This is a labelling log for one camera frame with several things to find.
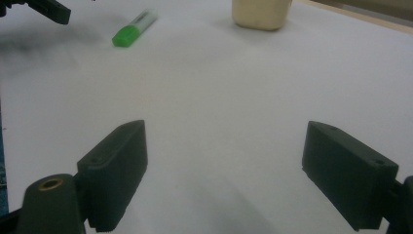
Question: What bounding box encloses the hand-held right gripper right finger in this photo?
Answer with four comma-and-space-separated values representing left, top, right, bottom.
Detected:
301, 120, 399, 232

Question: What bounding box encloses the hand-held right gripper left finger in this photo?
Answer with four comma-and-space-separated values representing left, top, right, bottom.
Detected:
76, 119, 149, 233

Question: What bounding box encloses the green highlighter pen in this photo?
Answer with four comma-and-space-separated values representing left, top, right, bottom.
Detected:
111, 8, 159, 49

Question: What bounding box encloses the cream plastic cup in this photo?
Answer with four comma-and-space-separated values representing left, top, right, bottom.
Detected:
231, 0, 293, 32

